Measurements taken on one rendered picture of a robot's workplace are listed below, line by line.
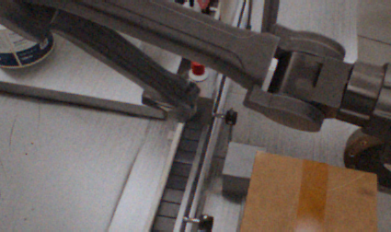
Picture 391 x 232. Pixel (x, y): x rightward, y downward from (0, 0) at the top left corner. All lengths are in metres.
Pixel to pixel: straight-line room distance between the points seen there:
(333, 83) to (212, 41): 0.14
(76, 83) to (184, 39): 0.86
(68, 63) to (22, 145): 0.28
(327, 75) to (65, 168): 0.87
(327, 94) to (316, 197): 0.35
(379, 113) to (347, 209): 0.36
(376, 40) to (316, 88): 2.53
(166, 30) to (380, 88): 0.24
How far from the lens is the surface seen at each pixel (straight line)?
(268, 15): 1.26
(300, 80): 0.47
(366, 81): 0.46
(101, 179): 1.14
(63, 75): 1.34
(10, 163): 1.25
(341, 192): 0.79
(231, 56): 0.47
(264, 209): 0.75
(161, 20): 0.48
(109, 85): 1.27
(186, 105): 0.84
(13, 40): 1.34
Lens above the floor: 1.79
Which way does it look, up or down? 53 degrees down
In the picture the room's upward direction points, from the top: 6 degrees clockwise
